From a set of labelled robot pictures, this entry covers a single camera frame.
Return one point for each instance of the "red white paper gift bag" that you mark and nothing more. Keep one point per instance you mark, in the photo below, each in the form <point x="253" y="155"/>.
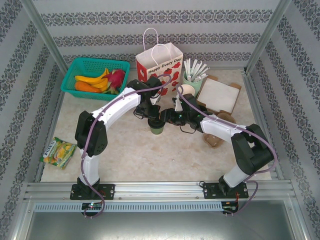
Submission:
<point x="162" y="60"/>

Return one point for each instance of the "black plastic cup lid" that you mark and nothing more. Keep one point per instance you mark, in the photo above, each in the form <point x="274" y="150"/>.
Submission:
<point x="156" y="123"/>

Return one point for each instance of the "white napkin stack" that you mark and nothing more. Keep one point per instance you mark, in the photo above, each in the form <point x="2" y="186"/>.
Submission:
<point x="217" y="95"/>

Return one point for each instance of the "green paper coffee cup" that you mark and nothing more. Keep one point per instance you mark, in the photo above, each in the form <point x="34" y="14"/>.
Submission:
<point x="157" y="130"/>

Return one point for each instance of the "brown pulp cup carrier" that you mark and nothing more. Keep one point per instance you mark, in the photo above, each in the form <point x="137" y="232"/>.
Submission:
<point x="212" y="140"/>

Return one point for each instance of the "brown cardboard napkin tray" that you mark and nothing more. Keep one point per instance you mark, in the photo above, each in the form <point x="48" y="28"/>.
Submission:
<point x="238" y="87"/>

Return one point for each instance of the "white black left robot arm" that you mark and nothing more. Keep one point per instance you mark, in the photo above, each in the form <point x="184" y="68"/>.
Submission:
<point x="117" y="107"/>

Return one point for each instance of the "paper cup stack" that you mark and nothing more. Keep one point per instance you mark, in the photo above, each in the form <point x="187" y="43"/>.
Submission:
<point x="187" y="89"/>

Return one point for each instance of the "mint green straw holder cup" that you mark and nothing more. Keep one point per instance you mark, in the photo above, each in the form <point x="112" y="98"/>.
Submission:
<point x="193" y="86"/>

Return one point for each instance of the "pink dragon fruit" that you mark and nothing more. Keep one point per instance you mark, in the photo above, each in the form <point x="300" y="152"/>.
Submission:
<point x="116" y="77"/>

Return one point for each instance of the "white wrapped straw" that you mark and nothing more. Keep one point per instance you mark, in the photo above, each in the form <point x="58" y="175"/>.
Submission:
<point x="187" y="68"/>
<point x="199" y="70"/>
<point x="205" y="70"/>
<point x="194" y="67"/>

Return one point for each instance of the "yellow banana bunch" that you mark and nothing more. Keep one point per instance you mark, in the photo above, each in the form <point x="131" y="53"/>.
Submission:
<point x="92" y="79"/>

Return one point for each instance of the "teal plastic basket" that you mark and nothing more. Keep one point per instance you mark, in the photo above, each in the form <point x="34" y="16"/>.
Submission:
<point x="95" y="63"/>

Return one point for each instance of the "small circuit board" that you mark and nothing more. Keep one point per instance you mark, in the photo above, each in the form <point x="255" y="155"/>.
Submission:
<point x="92" y="206"/>
<point x="230" y="208"/>

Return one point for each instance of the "green yellow candy bag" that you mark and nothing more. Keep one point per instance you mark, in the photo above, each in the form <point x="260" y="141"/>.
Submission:
<point x="58" y="152"/>

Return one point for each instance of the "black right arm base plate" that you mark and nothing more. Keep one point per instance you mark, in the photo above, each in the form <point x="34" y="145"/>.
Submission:
<point x="210" y="190"/>

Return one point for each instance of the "aluminium mounting rail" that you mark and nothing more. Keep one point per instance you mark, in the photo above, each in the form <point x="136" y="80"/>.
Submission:
<point x="157" y="188"/>

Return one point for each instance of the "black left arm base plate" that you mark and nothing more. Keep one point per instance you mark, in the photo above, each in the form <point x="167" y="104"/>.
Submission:
<point x="107" y="191"/>

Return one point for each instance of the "aluminium frame post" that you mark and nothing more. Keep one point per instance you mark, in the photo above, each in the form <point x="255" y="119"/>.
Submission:
<point x="42" y="32"/>
<point x="267" y="32"/>

